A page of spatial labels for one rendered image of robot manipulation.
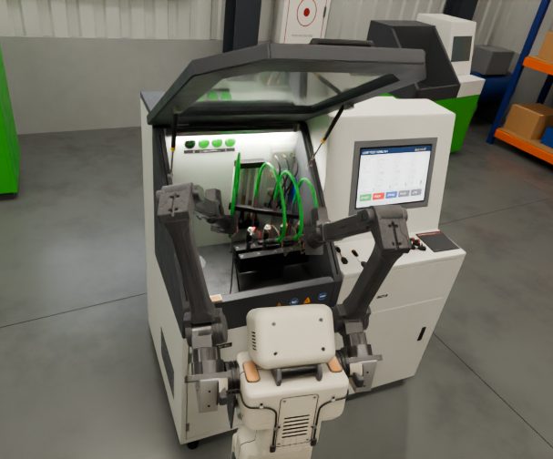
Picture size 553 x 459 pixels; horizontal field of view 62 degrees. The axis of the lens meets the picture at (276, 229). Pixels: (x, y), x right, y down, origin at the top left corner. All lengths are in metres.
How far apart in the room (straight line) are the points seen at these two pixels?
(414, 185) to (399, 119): 0.35
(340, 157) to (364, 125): 0.18
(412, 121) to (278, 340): 1.41
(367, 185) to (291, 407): 1.24
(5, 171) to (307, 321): 3.50
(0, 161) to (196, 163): 2.48
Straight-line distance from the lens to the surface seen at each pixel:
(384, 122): 2.19
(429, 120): 2.35
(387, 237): 1.14
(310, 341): 1.20
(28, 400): 2.85
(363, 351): 1.38
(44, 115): 5.73
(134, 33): 5.66
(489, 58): 7.67
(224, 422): 2.46
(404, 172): 2.32
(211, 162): 2.11
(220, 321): 1.28
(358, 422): 2.78
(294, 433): 1.34
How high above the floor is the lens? 2.19
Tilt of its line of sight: 33 degrees down
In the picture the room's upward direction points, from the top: 8 degrees clockwise
